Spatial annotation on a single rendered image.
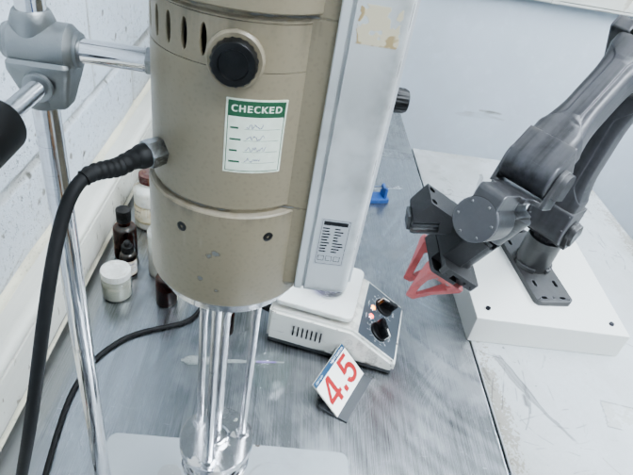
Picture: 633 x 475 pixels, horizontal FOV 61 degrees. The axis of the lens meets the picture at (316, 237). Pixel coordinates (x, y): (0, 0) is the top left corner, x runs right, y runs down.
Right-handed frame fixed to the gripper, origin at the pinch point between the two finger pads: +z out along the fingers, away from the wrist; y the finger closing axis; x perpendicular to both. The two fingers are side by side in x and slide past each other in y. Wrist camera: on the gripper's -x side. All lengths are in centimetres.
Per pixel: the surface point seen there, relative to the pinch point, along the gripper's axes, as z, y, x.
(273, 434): 16.9, 21.2, -11.6
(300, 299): 9.9, 3.6, -13.5
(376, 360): 8.8, 8.9, 0.1
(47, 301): -17, 39, -46
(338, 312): 7.0, 5.4, -8.6
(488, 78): 0, -149, 64
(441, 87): 14, -148, 51
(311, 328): 11.5, 6.3, -10.1
